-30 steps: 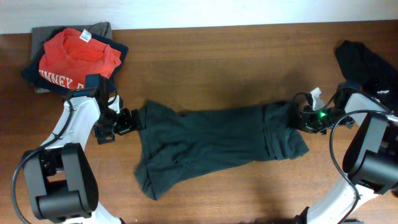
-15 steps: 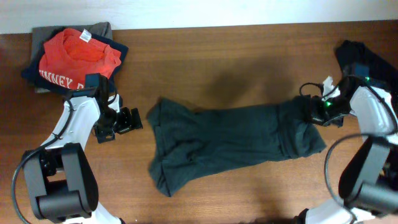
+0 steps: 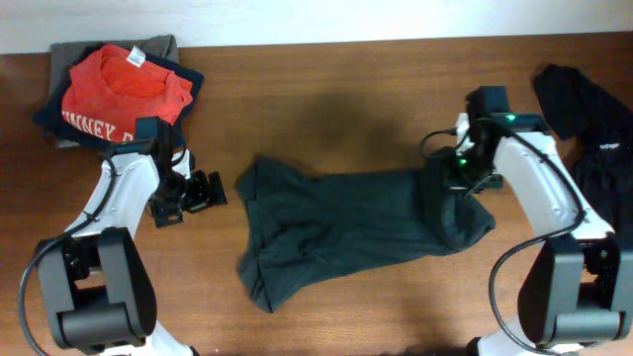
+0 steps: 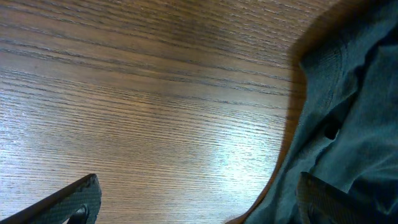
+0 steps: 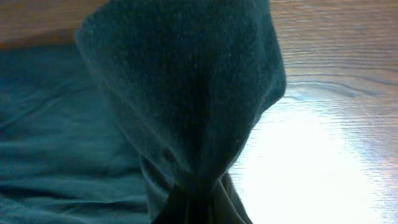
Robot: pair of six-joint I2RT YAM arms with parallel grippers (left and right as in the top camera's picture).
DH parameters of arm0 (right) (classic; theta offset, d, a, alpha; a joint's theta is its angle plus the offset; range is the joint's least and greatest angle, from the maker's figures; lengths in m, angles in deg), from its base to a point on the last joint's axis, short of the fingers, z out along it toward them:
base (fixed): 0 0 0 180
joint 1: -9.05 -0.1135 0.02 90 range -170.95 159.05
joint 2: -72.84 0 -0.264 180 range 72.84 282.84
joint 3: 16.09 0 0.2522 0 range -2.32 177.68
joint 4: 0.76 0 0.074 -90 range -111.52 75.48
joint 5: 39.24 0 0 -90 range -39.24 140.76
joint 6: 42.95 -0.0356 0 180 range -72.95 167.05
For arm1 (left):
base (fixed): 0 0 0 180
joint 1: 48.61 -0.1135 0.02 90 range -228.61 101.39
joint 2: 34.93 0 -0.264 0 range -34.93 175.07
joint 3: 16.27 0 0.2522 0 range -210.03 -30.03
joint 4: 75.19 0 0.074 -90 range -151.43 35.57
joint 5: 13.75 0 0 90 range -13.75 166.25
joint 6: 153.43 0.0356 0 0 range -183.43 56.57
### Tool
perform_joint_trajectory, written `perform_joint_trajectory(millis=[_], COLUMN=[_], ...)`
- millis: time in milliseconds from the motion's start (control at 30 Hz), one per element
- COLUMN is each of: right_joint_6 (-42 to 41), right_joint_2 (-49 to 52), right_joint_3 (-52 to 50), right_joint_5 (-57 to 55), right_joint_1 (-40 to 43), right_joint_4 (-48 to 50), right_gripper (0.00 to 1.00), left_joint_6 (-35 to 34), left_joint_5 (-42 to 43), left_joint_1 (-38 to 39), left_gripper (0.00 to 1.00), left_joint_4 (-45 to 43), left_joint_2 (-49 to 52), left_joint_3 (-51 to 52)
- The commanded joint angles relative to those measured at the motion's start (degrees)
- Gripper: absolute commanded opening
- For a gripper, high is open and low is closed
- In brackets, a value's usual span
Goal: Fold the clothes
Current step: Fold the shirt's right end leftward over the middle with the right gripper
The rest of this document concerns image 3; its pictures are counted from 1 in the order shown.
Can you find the black clothes pile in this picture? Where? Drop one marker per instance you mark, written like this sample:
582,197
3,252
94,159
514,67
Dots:
575,107

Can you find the dark green t-shirt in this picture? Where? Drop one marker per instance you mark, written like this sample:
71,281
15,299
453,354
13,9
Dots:
307,229

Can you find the folded orange t-shirt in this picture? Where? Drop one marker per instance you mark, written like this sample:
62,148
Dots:
111,88

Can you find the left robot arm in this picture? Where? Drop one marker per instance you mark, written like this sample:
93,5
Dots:
97,294

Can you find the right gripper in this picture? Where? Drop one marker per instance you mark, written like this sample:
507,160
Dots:
452,181

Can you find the folded navy t-shirt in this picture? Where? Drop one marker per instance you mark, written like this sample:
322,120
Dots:
102,95

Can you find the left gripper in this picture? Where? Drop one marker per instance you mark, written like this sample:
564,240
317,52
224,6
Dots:
202,199

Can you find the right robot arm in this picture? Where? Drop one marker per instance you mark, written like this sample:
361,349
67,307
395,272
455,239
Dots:
578,292

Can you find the folded grey t-shirt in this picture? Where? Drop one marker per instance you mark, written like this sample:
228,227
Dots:
160,50

